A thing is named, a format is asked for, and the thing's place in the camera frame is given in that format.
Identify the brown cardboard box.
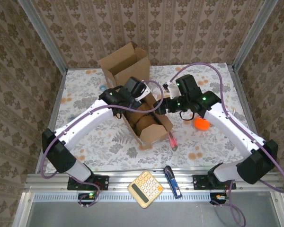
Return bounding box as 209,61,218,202
121,91,175,151
98,42,151,89

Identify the pink utility knife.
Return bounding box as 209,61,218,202
167,131,178,152

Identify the floral tablecloth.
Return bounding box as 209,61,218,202
45,62,266,175

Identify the blue black stapler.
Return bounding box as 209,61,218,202
163,165,182,199

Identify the yellow calculator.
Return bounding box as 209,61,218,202
127,170,163,209

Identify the small black controller board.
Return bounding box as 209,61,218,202
78,192,98,205
210,192,230,205

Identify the grey metal panel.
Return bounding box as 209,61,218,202
13,192,284,227

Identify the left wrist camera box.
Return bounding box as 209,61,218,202
136,81,151,102

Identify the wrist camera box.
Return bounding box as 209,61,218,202
164,81,180,99
136,81,151,102

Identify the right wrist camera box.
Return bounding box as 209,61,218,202
164,81,180,99

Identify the thin black wire loop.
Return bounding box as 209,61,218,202
179,111,195,121

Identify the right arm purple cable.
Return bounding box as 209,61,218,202
169,62,284,227

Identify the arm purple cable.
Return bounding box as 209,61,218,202
39,79,165,209
169,62,284,227

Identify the aluminium side rail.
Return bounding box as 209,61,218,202
34,68,68,175
228,63,274,173

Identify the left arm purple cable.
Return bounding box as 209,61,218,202
39,79,165,209

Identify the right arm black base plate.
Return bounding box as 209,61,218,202
192,174,237,191

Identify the aluminium cross rail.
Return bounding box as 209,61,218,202
23,172,284,192

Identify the aluminium frame post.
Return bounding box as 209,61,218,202
17,0,69,74
231,0,280,71

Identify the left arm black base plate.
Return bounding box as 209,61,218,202
66,175,109,191

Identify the white slotted cable duct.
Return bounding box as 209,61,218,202
33,192,215,203

